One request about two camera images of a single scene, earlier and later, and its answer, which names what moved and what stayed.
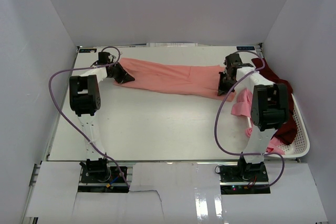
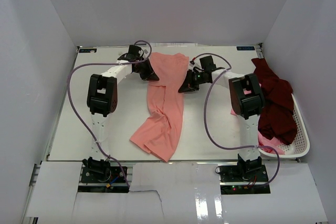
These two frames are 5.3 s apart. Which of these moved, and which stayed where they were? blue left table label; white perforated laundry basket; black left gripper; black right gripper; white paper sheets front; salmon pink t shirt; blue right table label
Moved: black left gripper; black right gripper; salmon pink t shirt
Stayed: white perforated laundry basket; white paper sheets front; blue left table label; blue right table label
